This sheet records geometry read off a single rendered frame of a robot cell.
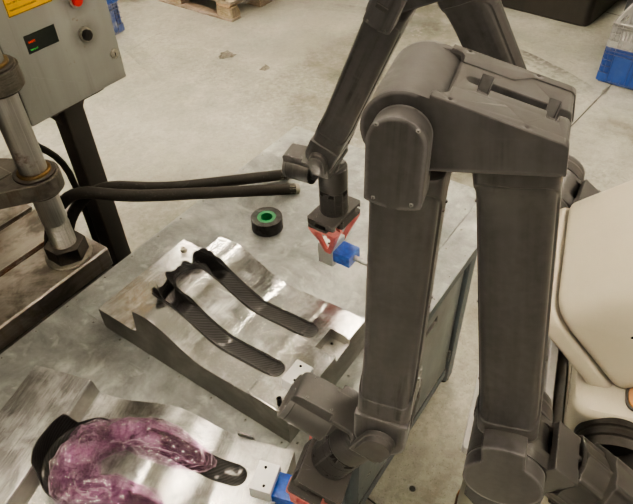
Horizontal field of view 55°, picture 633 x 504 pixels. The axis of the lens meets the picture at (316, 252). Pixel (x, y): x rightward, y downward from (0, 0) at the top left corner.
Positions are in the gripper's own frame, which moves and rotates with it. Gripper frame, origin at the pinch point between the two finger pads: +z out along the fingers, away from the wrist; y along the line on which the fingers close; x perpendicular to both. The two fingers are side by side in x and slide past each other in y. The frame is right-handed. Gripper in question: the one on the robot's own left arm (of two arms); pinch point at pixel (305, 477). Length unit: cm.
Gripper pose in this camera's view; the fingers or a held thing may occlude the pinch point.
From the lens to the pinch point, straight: 90.7
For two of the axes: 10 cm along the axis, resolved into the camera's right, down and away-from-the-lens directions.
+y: -3.4, 6.5, -6.8
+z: -3.8, 5.6, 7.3
